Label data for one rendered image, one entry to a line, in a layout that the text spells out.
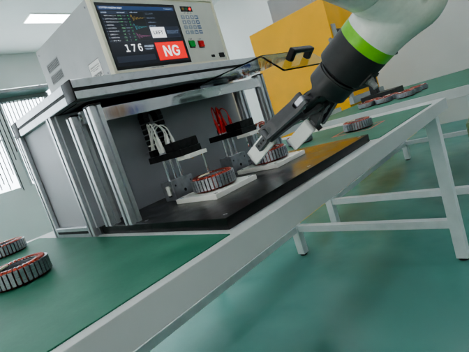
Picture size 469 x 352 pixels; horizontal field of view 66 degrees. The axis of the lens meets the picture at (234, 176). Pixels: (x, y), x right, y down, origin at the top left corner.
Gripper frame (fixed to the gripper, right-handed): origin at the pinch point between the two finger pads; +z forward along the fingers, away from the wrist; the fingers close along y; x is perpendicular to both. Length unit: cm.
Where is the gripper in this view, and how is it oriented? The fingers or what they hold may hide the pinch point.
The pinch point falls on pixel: (276, 148)
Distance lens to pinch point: 76.0
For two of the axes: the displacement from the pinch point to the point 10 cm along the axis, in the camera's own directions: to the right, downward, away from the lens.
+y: 6.8, -2.5, 6.9
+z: -4.6, 5.8, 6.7
